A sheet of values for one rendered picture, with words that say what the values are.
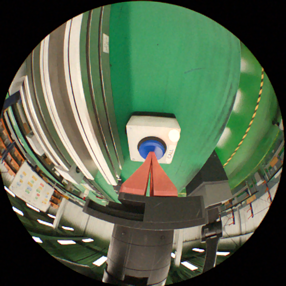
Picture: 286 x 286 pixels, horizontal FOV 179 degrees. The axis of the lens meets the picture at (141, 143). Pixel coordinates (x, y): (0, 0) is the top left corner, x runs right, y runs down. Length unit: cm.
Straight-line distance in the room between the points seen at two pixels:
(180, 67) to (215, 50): 9
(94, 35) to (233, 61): 25
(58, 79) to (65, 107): 5
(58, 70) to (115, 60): 10
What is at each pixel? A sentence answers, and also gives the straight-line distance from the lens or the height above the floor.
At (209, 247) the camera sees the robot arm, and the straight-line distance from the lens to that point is 52.
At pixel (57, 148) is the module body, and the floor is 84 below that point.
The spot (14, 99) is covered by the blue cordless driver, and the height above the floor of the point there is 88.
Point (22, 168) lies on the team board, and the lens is 312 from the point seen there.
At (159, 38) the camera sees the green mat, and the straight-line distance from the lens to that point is 19.
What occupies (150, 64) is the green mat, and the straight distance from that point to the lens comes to 17.
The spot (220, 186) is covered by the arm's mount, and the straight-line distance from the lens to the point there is 56.
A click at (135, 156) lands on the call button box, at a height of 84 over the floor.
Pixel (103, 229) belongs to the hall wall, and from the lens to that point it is 1195.
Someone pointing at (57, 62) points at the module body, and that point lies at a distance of 20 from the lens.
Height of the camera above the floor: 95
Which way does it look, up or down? 49 degrees down
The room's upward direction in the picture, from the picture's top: 168 degrees counter-clockwise
